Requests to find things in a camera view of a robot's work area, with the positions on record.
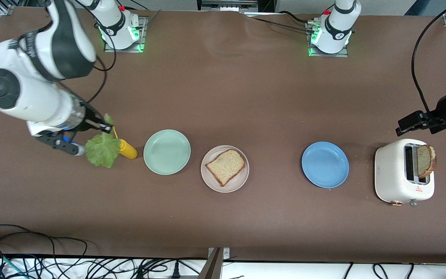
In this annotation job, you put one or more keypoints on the mint green plate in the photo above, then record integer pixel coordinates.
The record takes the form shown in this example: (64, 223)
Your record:
(167, 152)

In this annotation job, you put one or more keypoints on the beige plate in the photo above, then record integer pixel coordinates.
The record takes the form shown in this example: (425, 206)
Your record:
(240, 181)

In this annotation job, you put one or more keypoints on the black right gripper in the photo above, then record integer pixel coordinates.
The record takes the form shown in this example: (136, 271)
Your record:
(90, 120)

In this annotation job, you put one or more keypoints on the brown bread slice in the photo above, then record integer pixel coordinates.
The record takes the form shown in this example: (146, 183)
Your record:
(424, 161)
(226, 166)

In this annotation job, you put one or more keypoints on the yellow mustard squeeze bottle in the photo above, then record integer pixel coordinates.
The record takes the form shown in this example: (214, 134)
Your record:
(129, 151)

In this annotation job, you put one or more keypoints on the blue plate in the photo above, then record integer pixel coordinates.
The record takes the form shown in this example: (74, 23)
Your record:
(325, 164)

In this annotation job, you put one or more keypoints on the black power plug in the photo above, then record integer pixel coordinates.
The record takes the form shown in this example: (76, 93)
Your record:
(176, 271)

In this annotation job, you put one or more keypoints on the black device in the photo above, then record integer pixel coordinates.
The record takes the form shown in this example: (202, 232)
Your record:
(227, 4)

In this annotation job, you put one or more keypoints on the brown table cover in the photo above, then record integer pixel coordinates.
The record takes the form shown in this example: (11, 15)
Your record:
(246, 97)

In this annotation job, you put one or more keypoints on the white toaster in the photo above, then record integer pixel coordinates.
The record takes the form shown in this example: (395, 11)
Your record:
(389, 174)

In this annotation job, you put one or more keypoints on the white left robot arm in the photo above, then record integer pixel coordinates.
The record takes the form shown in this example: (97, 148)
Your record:
(339, 27)

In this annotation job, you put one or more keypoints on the aluminium profile post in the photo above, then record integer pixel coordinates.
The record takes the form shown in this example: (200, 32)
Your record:
(213, 267)

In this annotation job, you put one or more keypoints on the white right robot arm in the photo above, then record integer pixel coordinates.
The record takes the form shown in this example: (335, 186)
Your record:
(41, 104)

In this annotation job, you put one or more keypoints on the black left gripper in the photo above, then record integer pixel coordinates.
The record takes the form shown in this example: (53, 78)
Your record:
(442, 110)

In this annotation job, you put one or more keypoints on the green lettuce leaf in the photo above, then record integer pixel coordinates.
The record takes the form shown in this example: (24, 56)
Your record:
(101, 151)

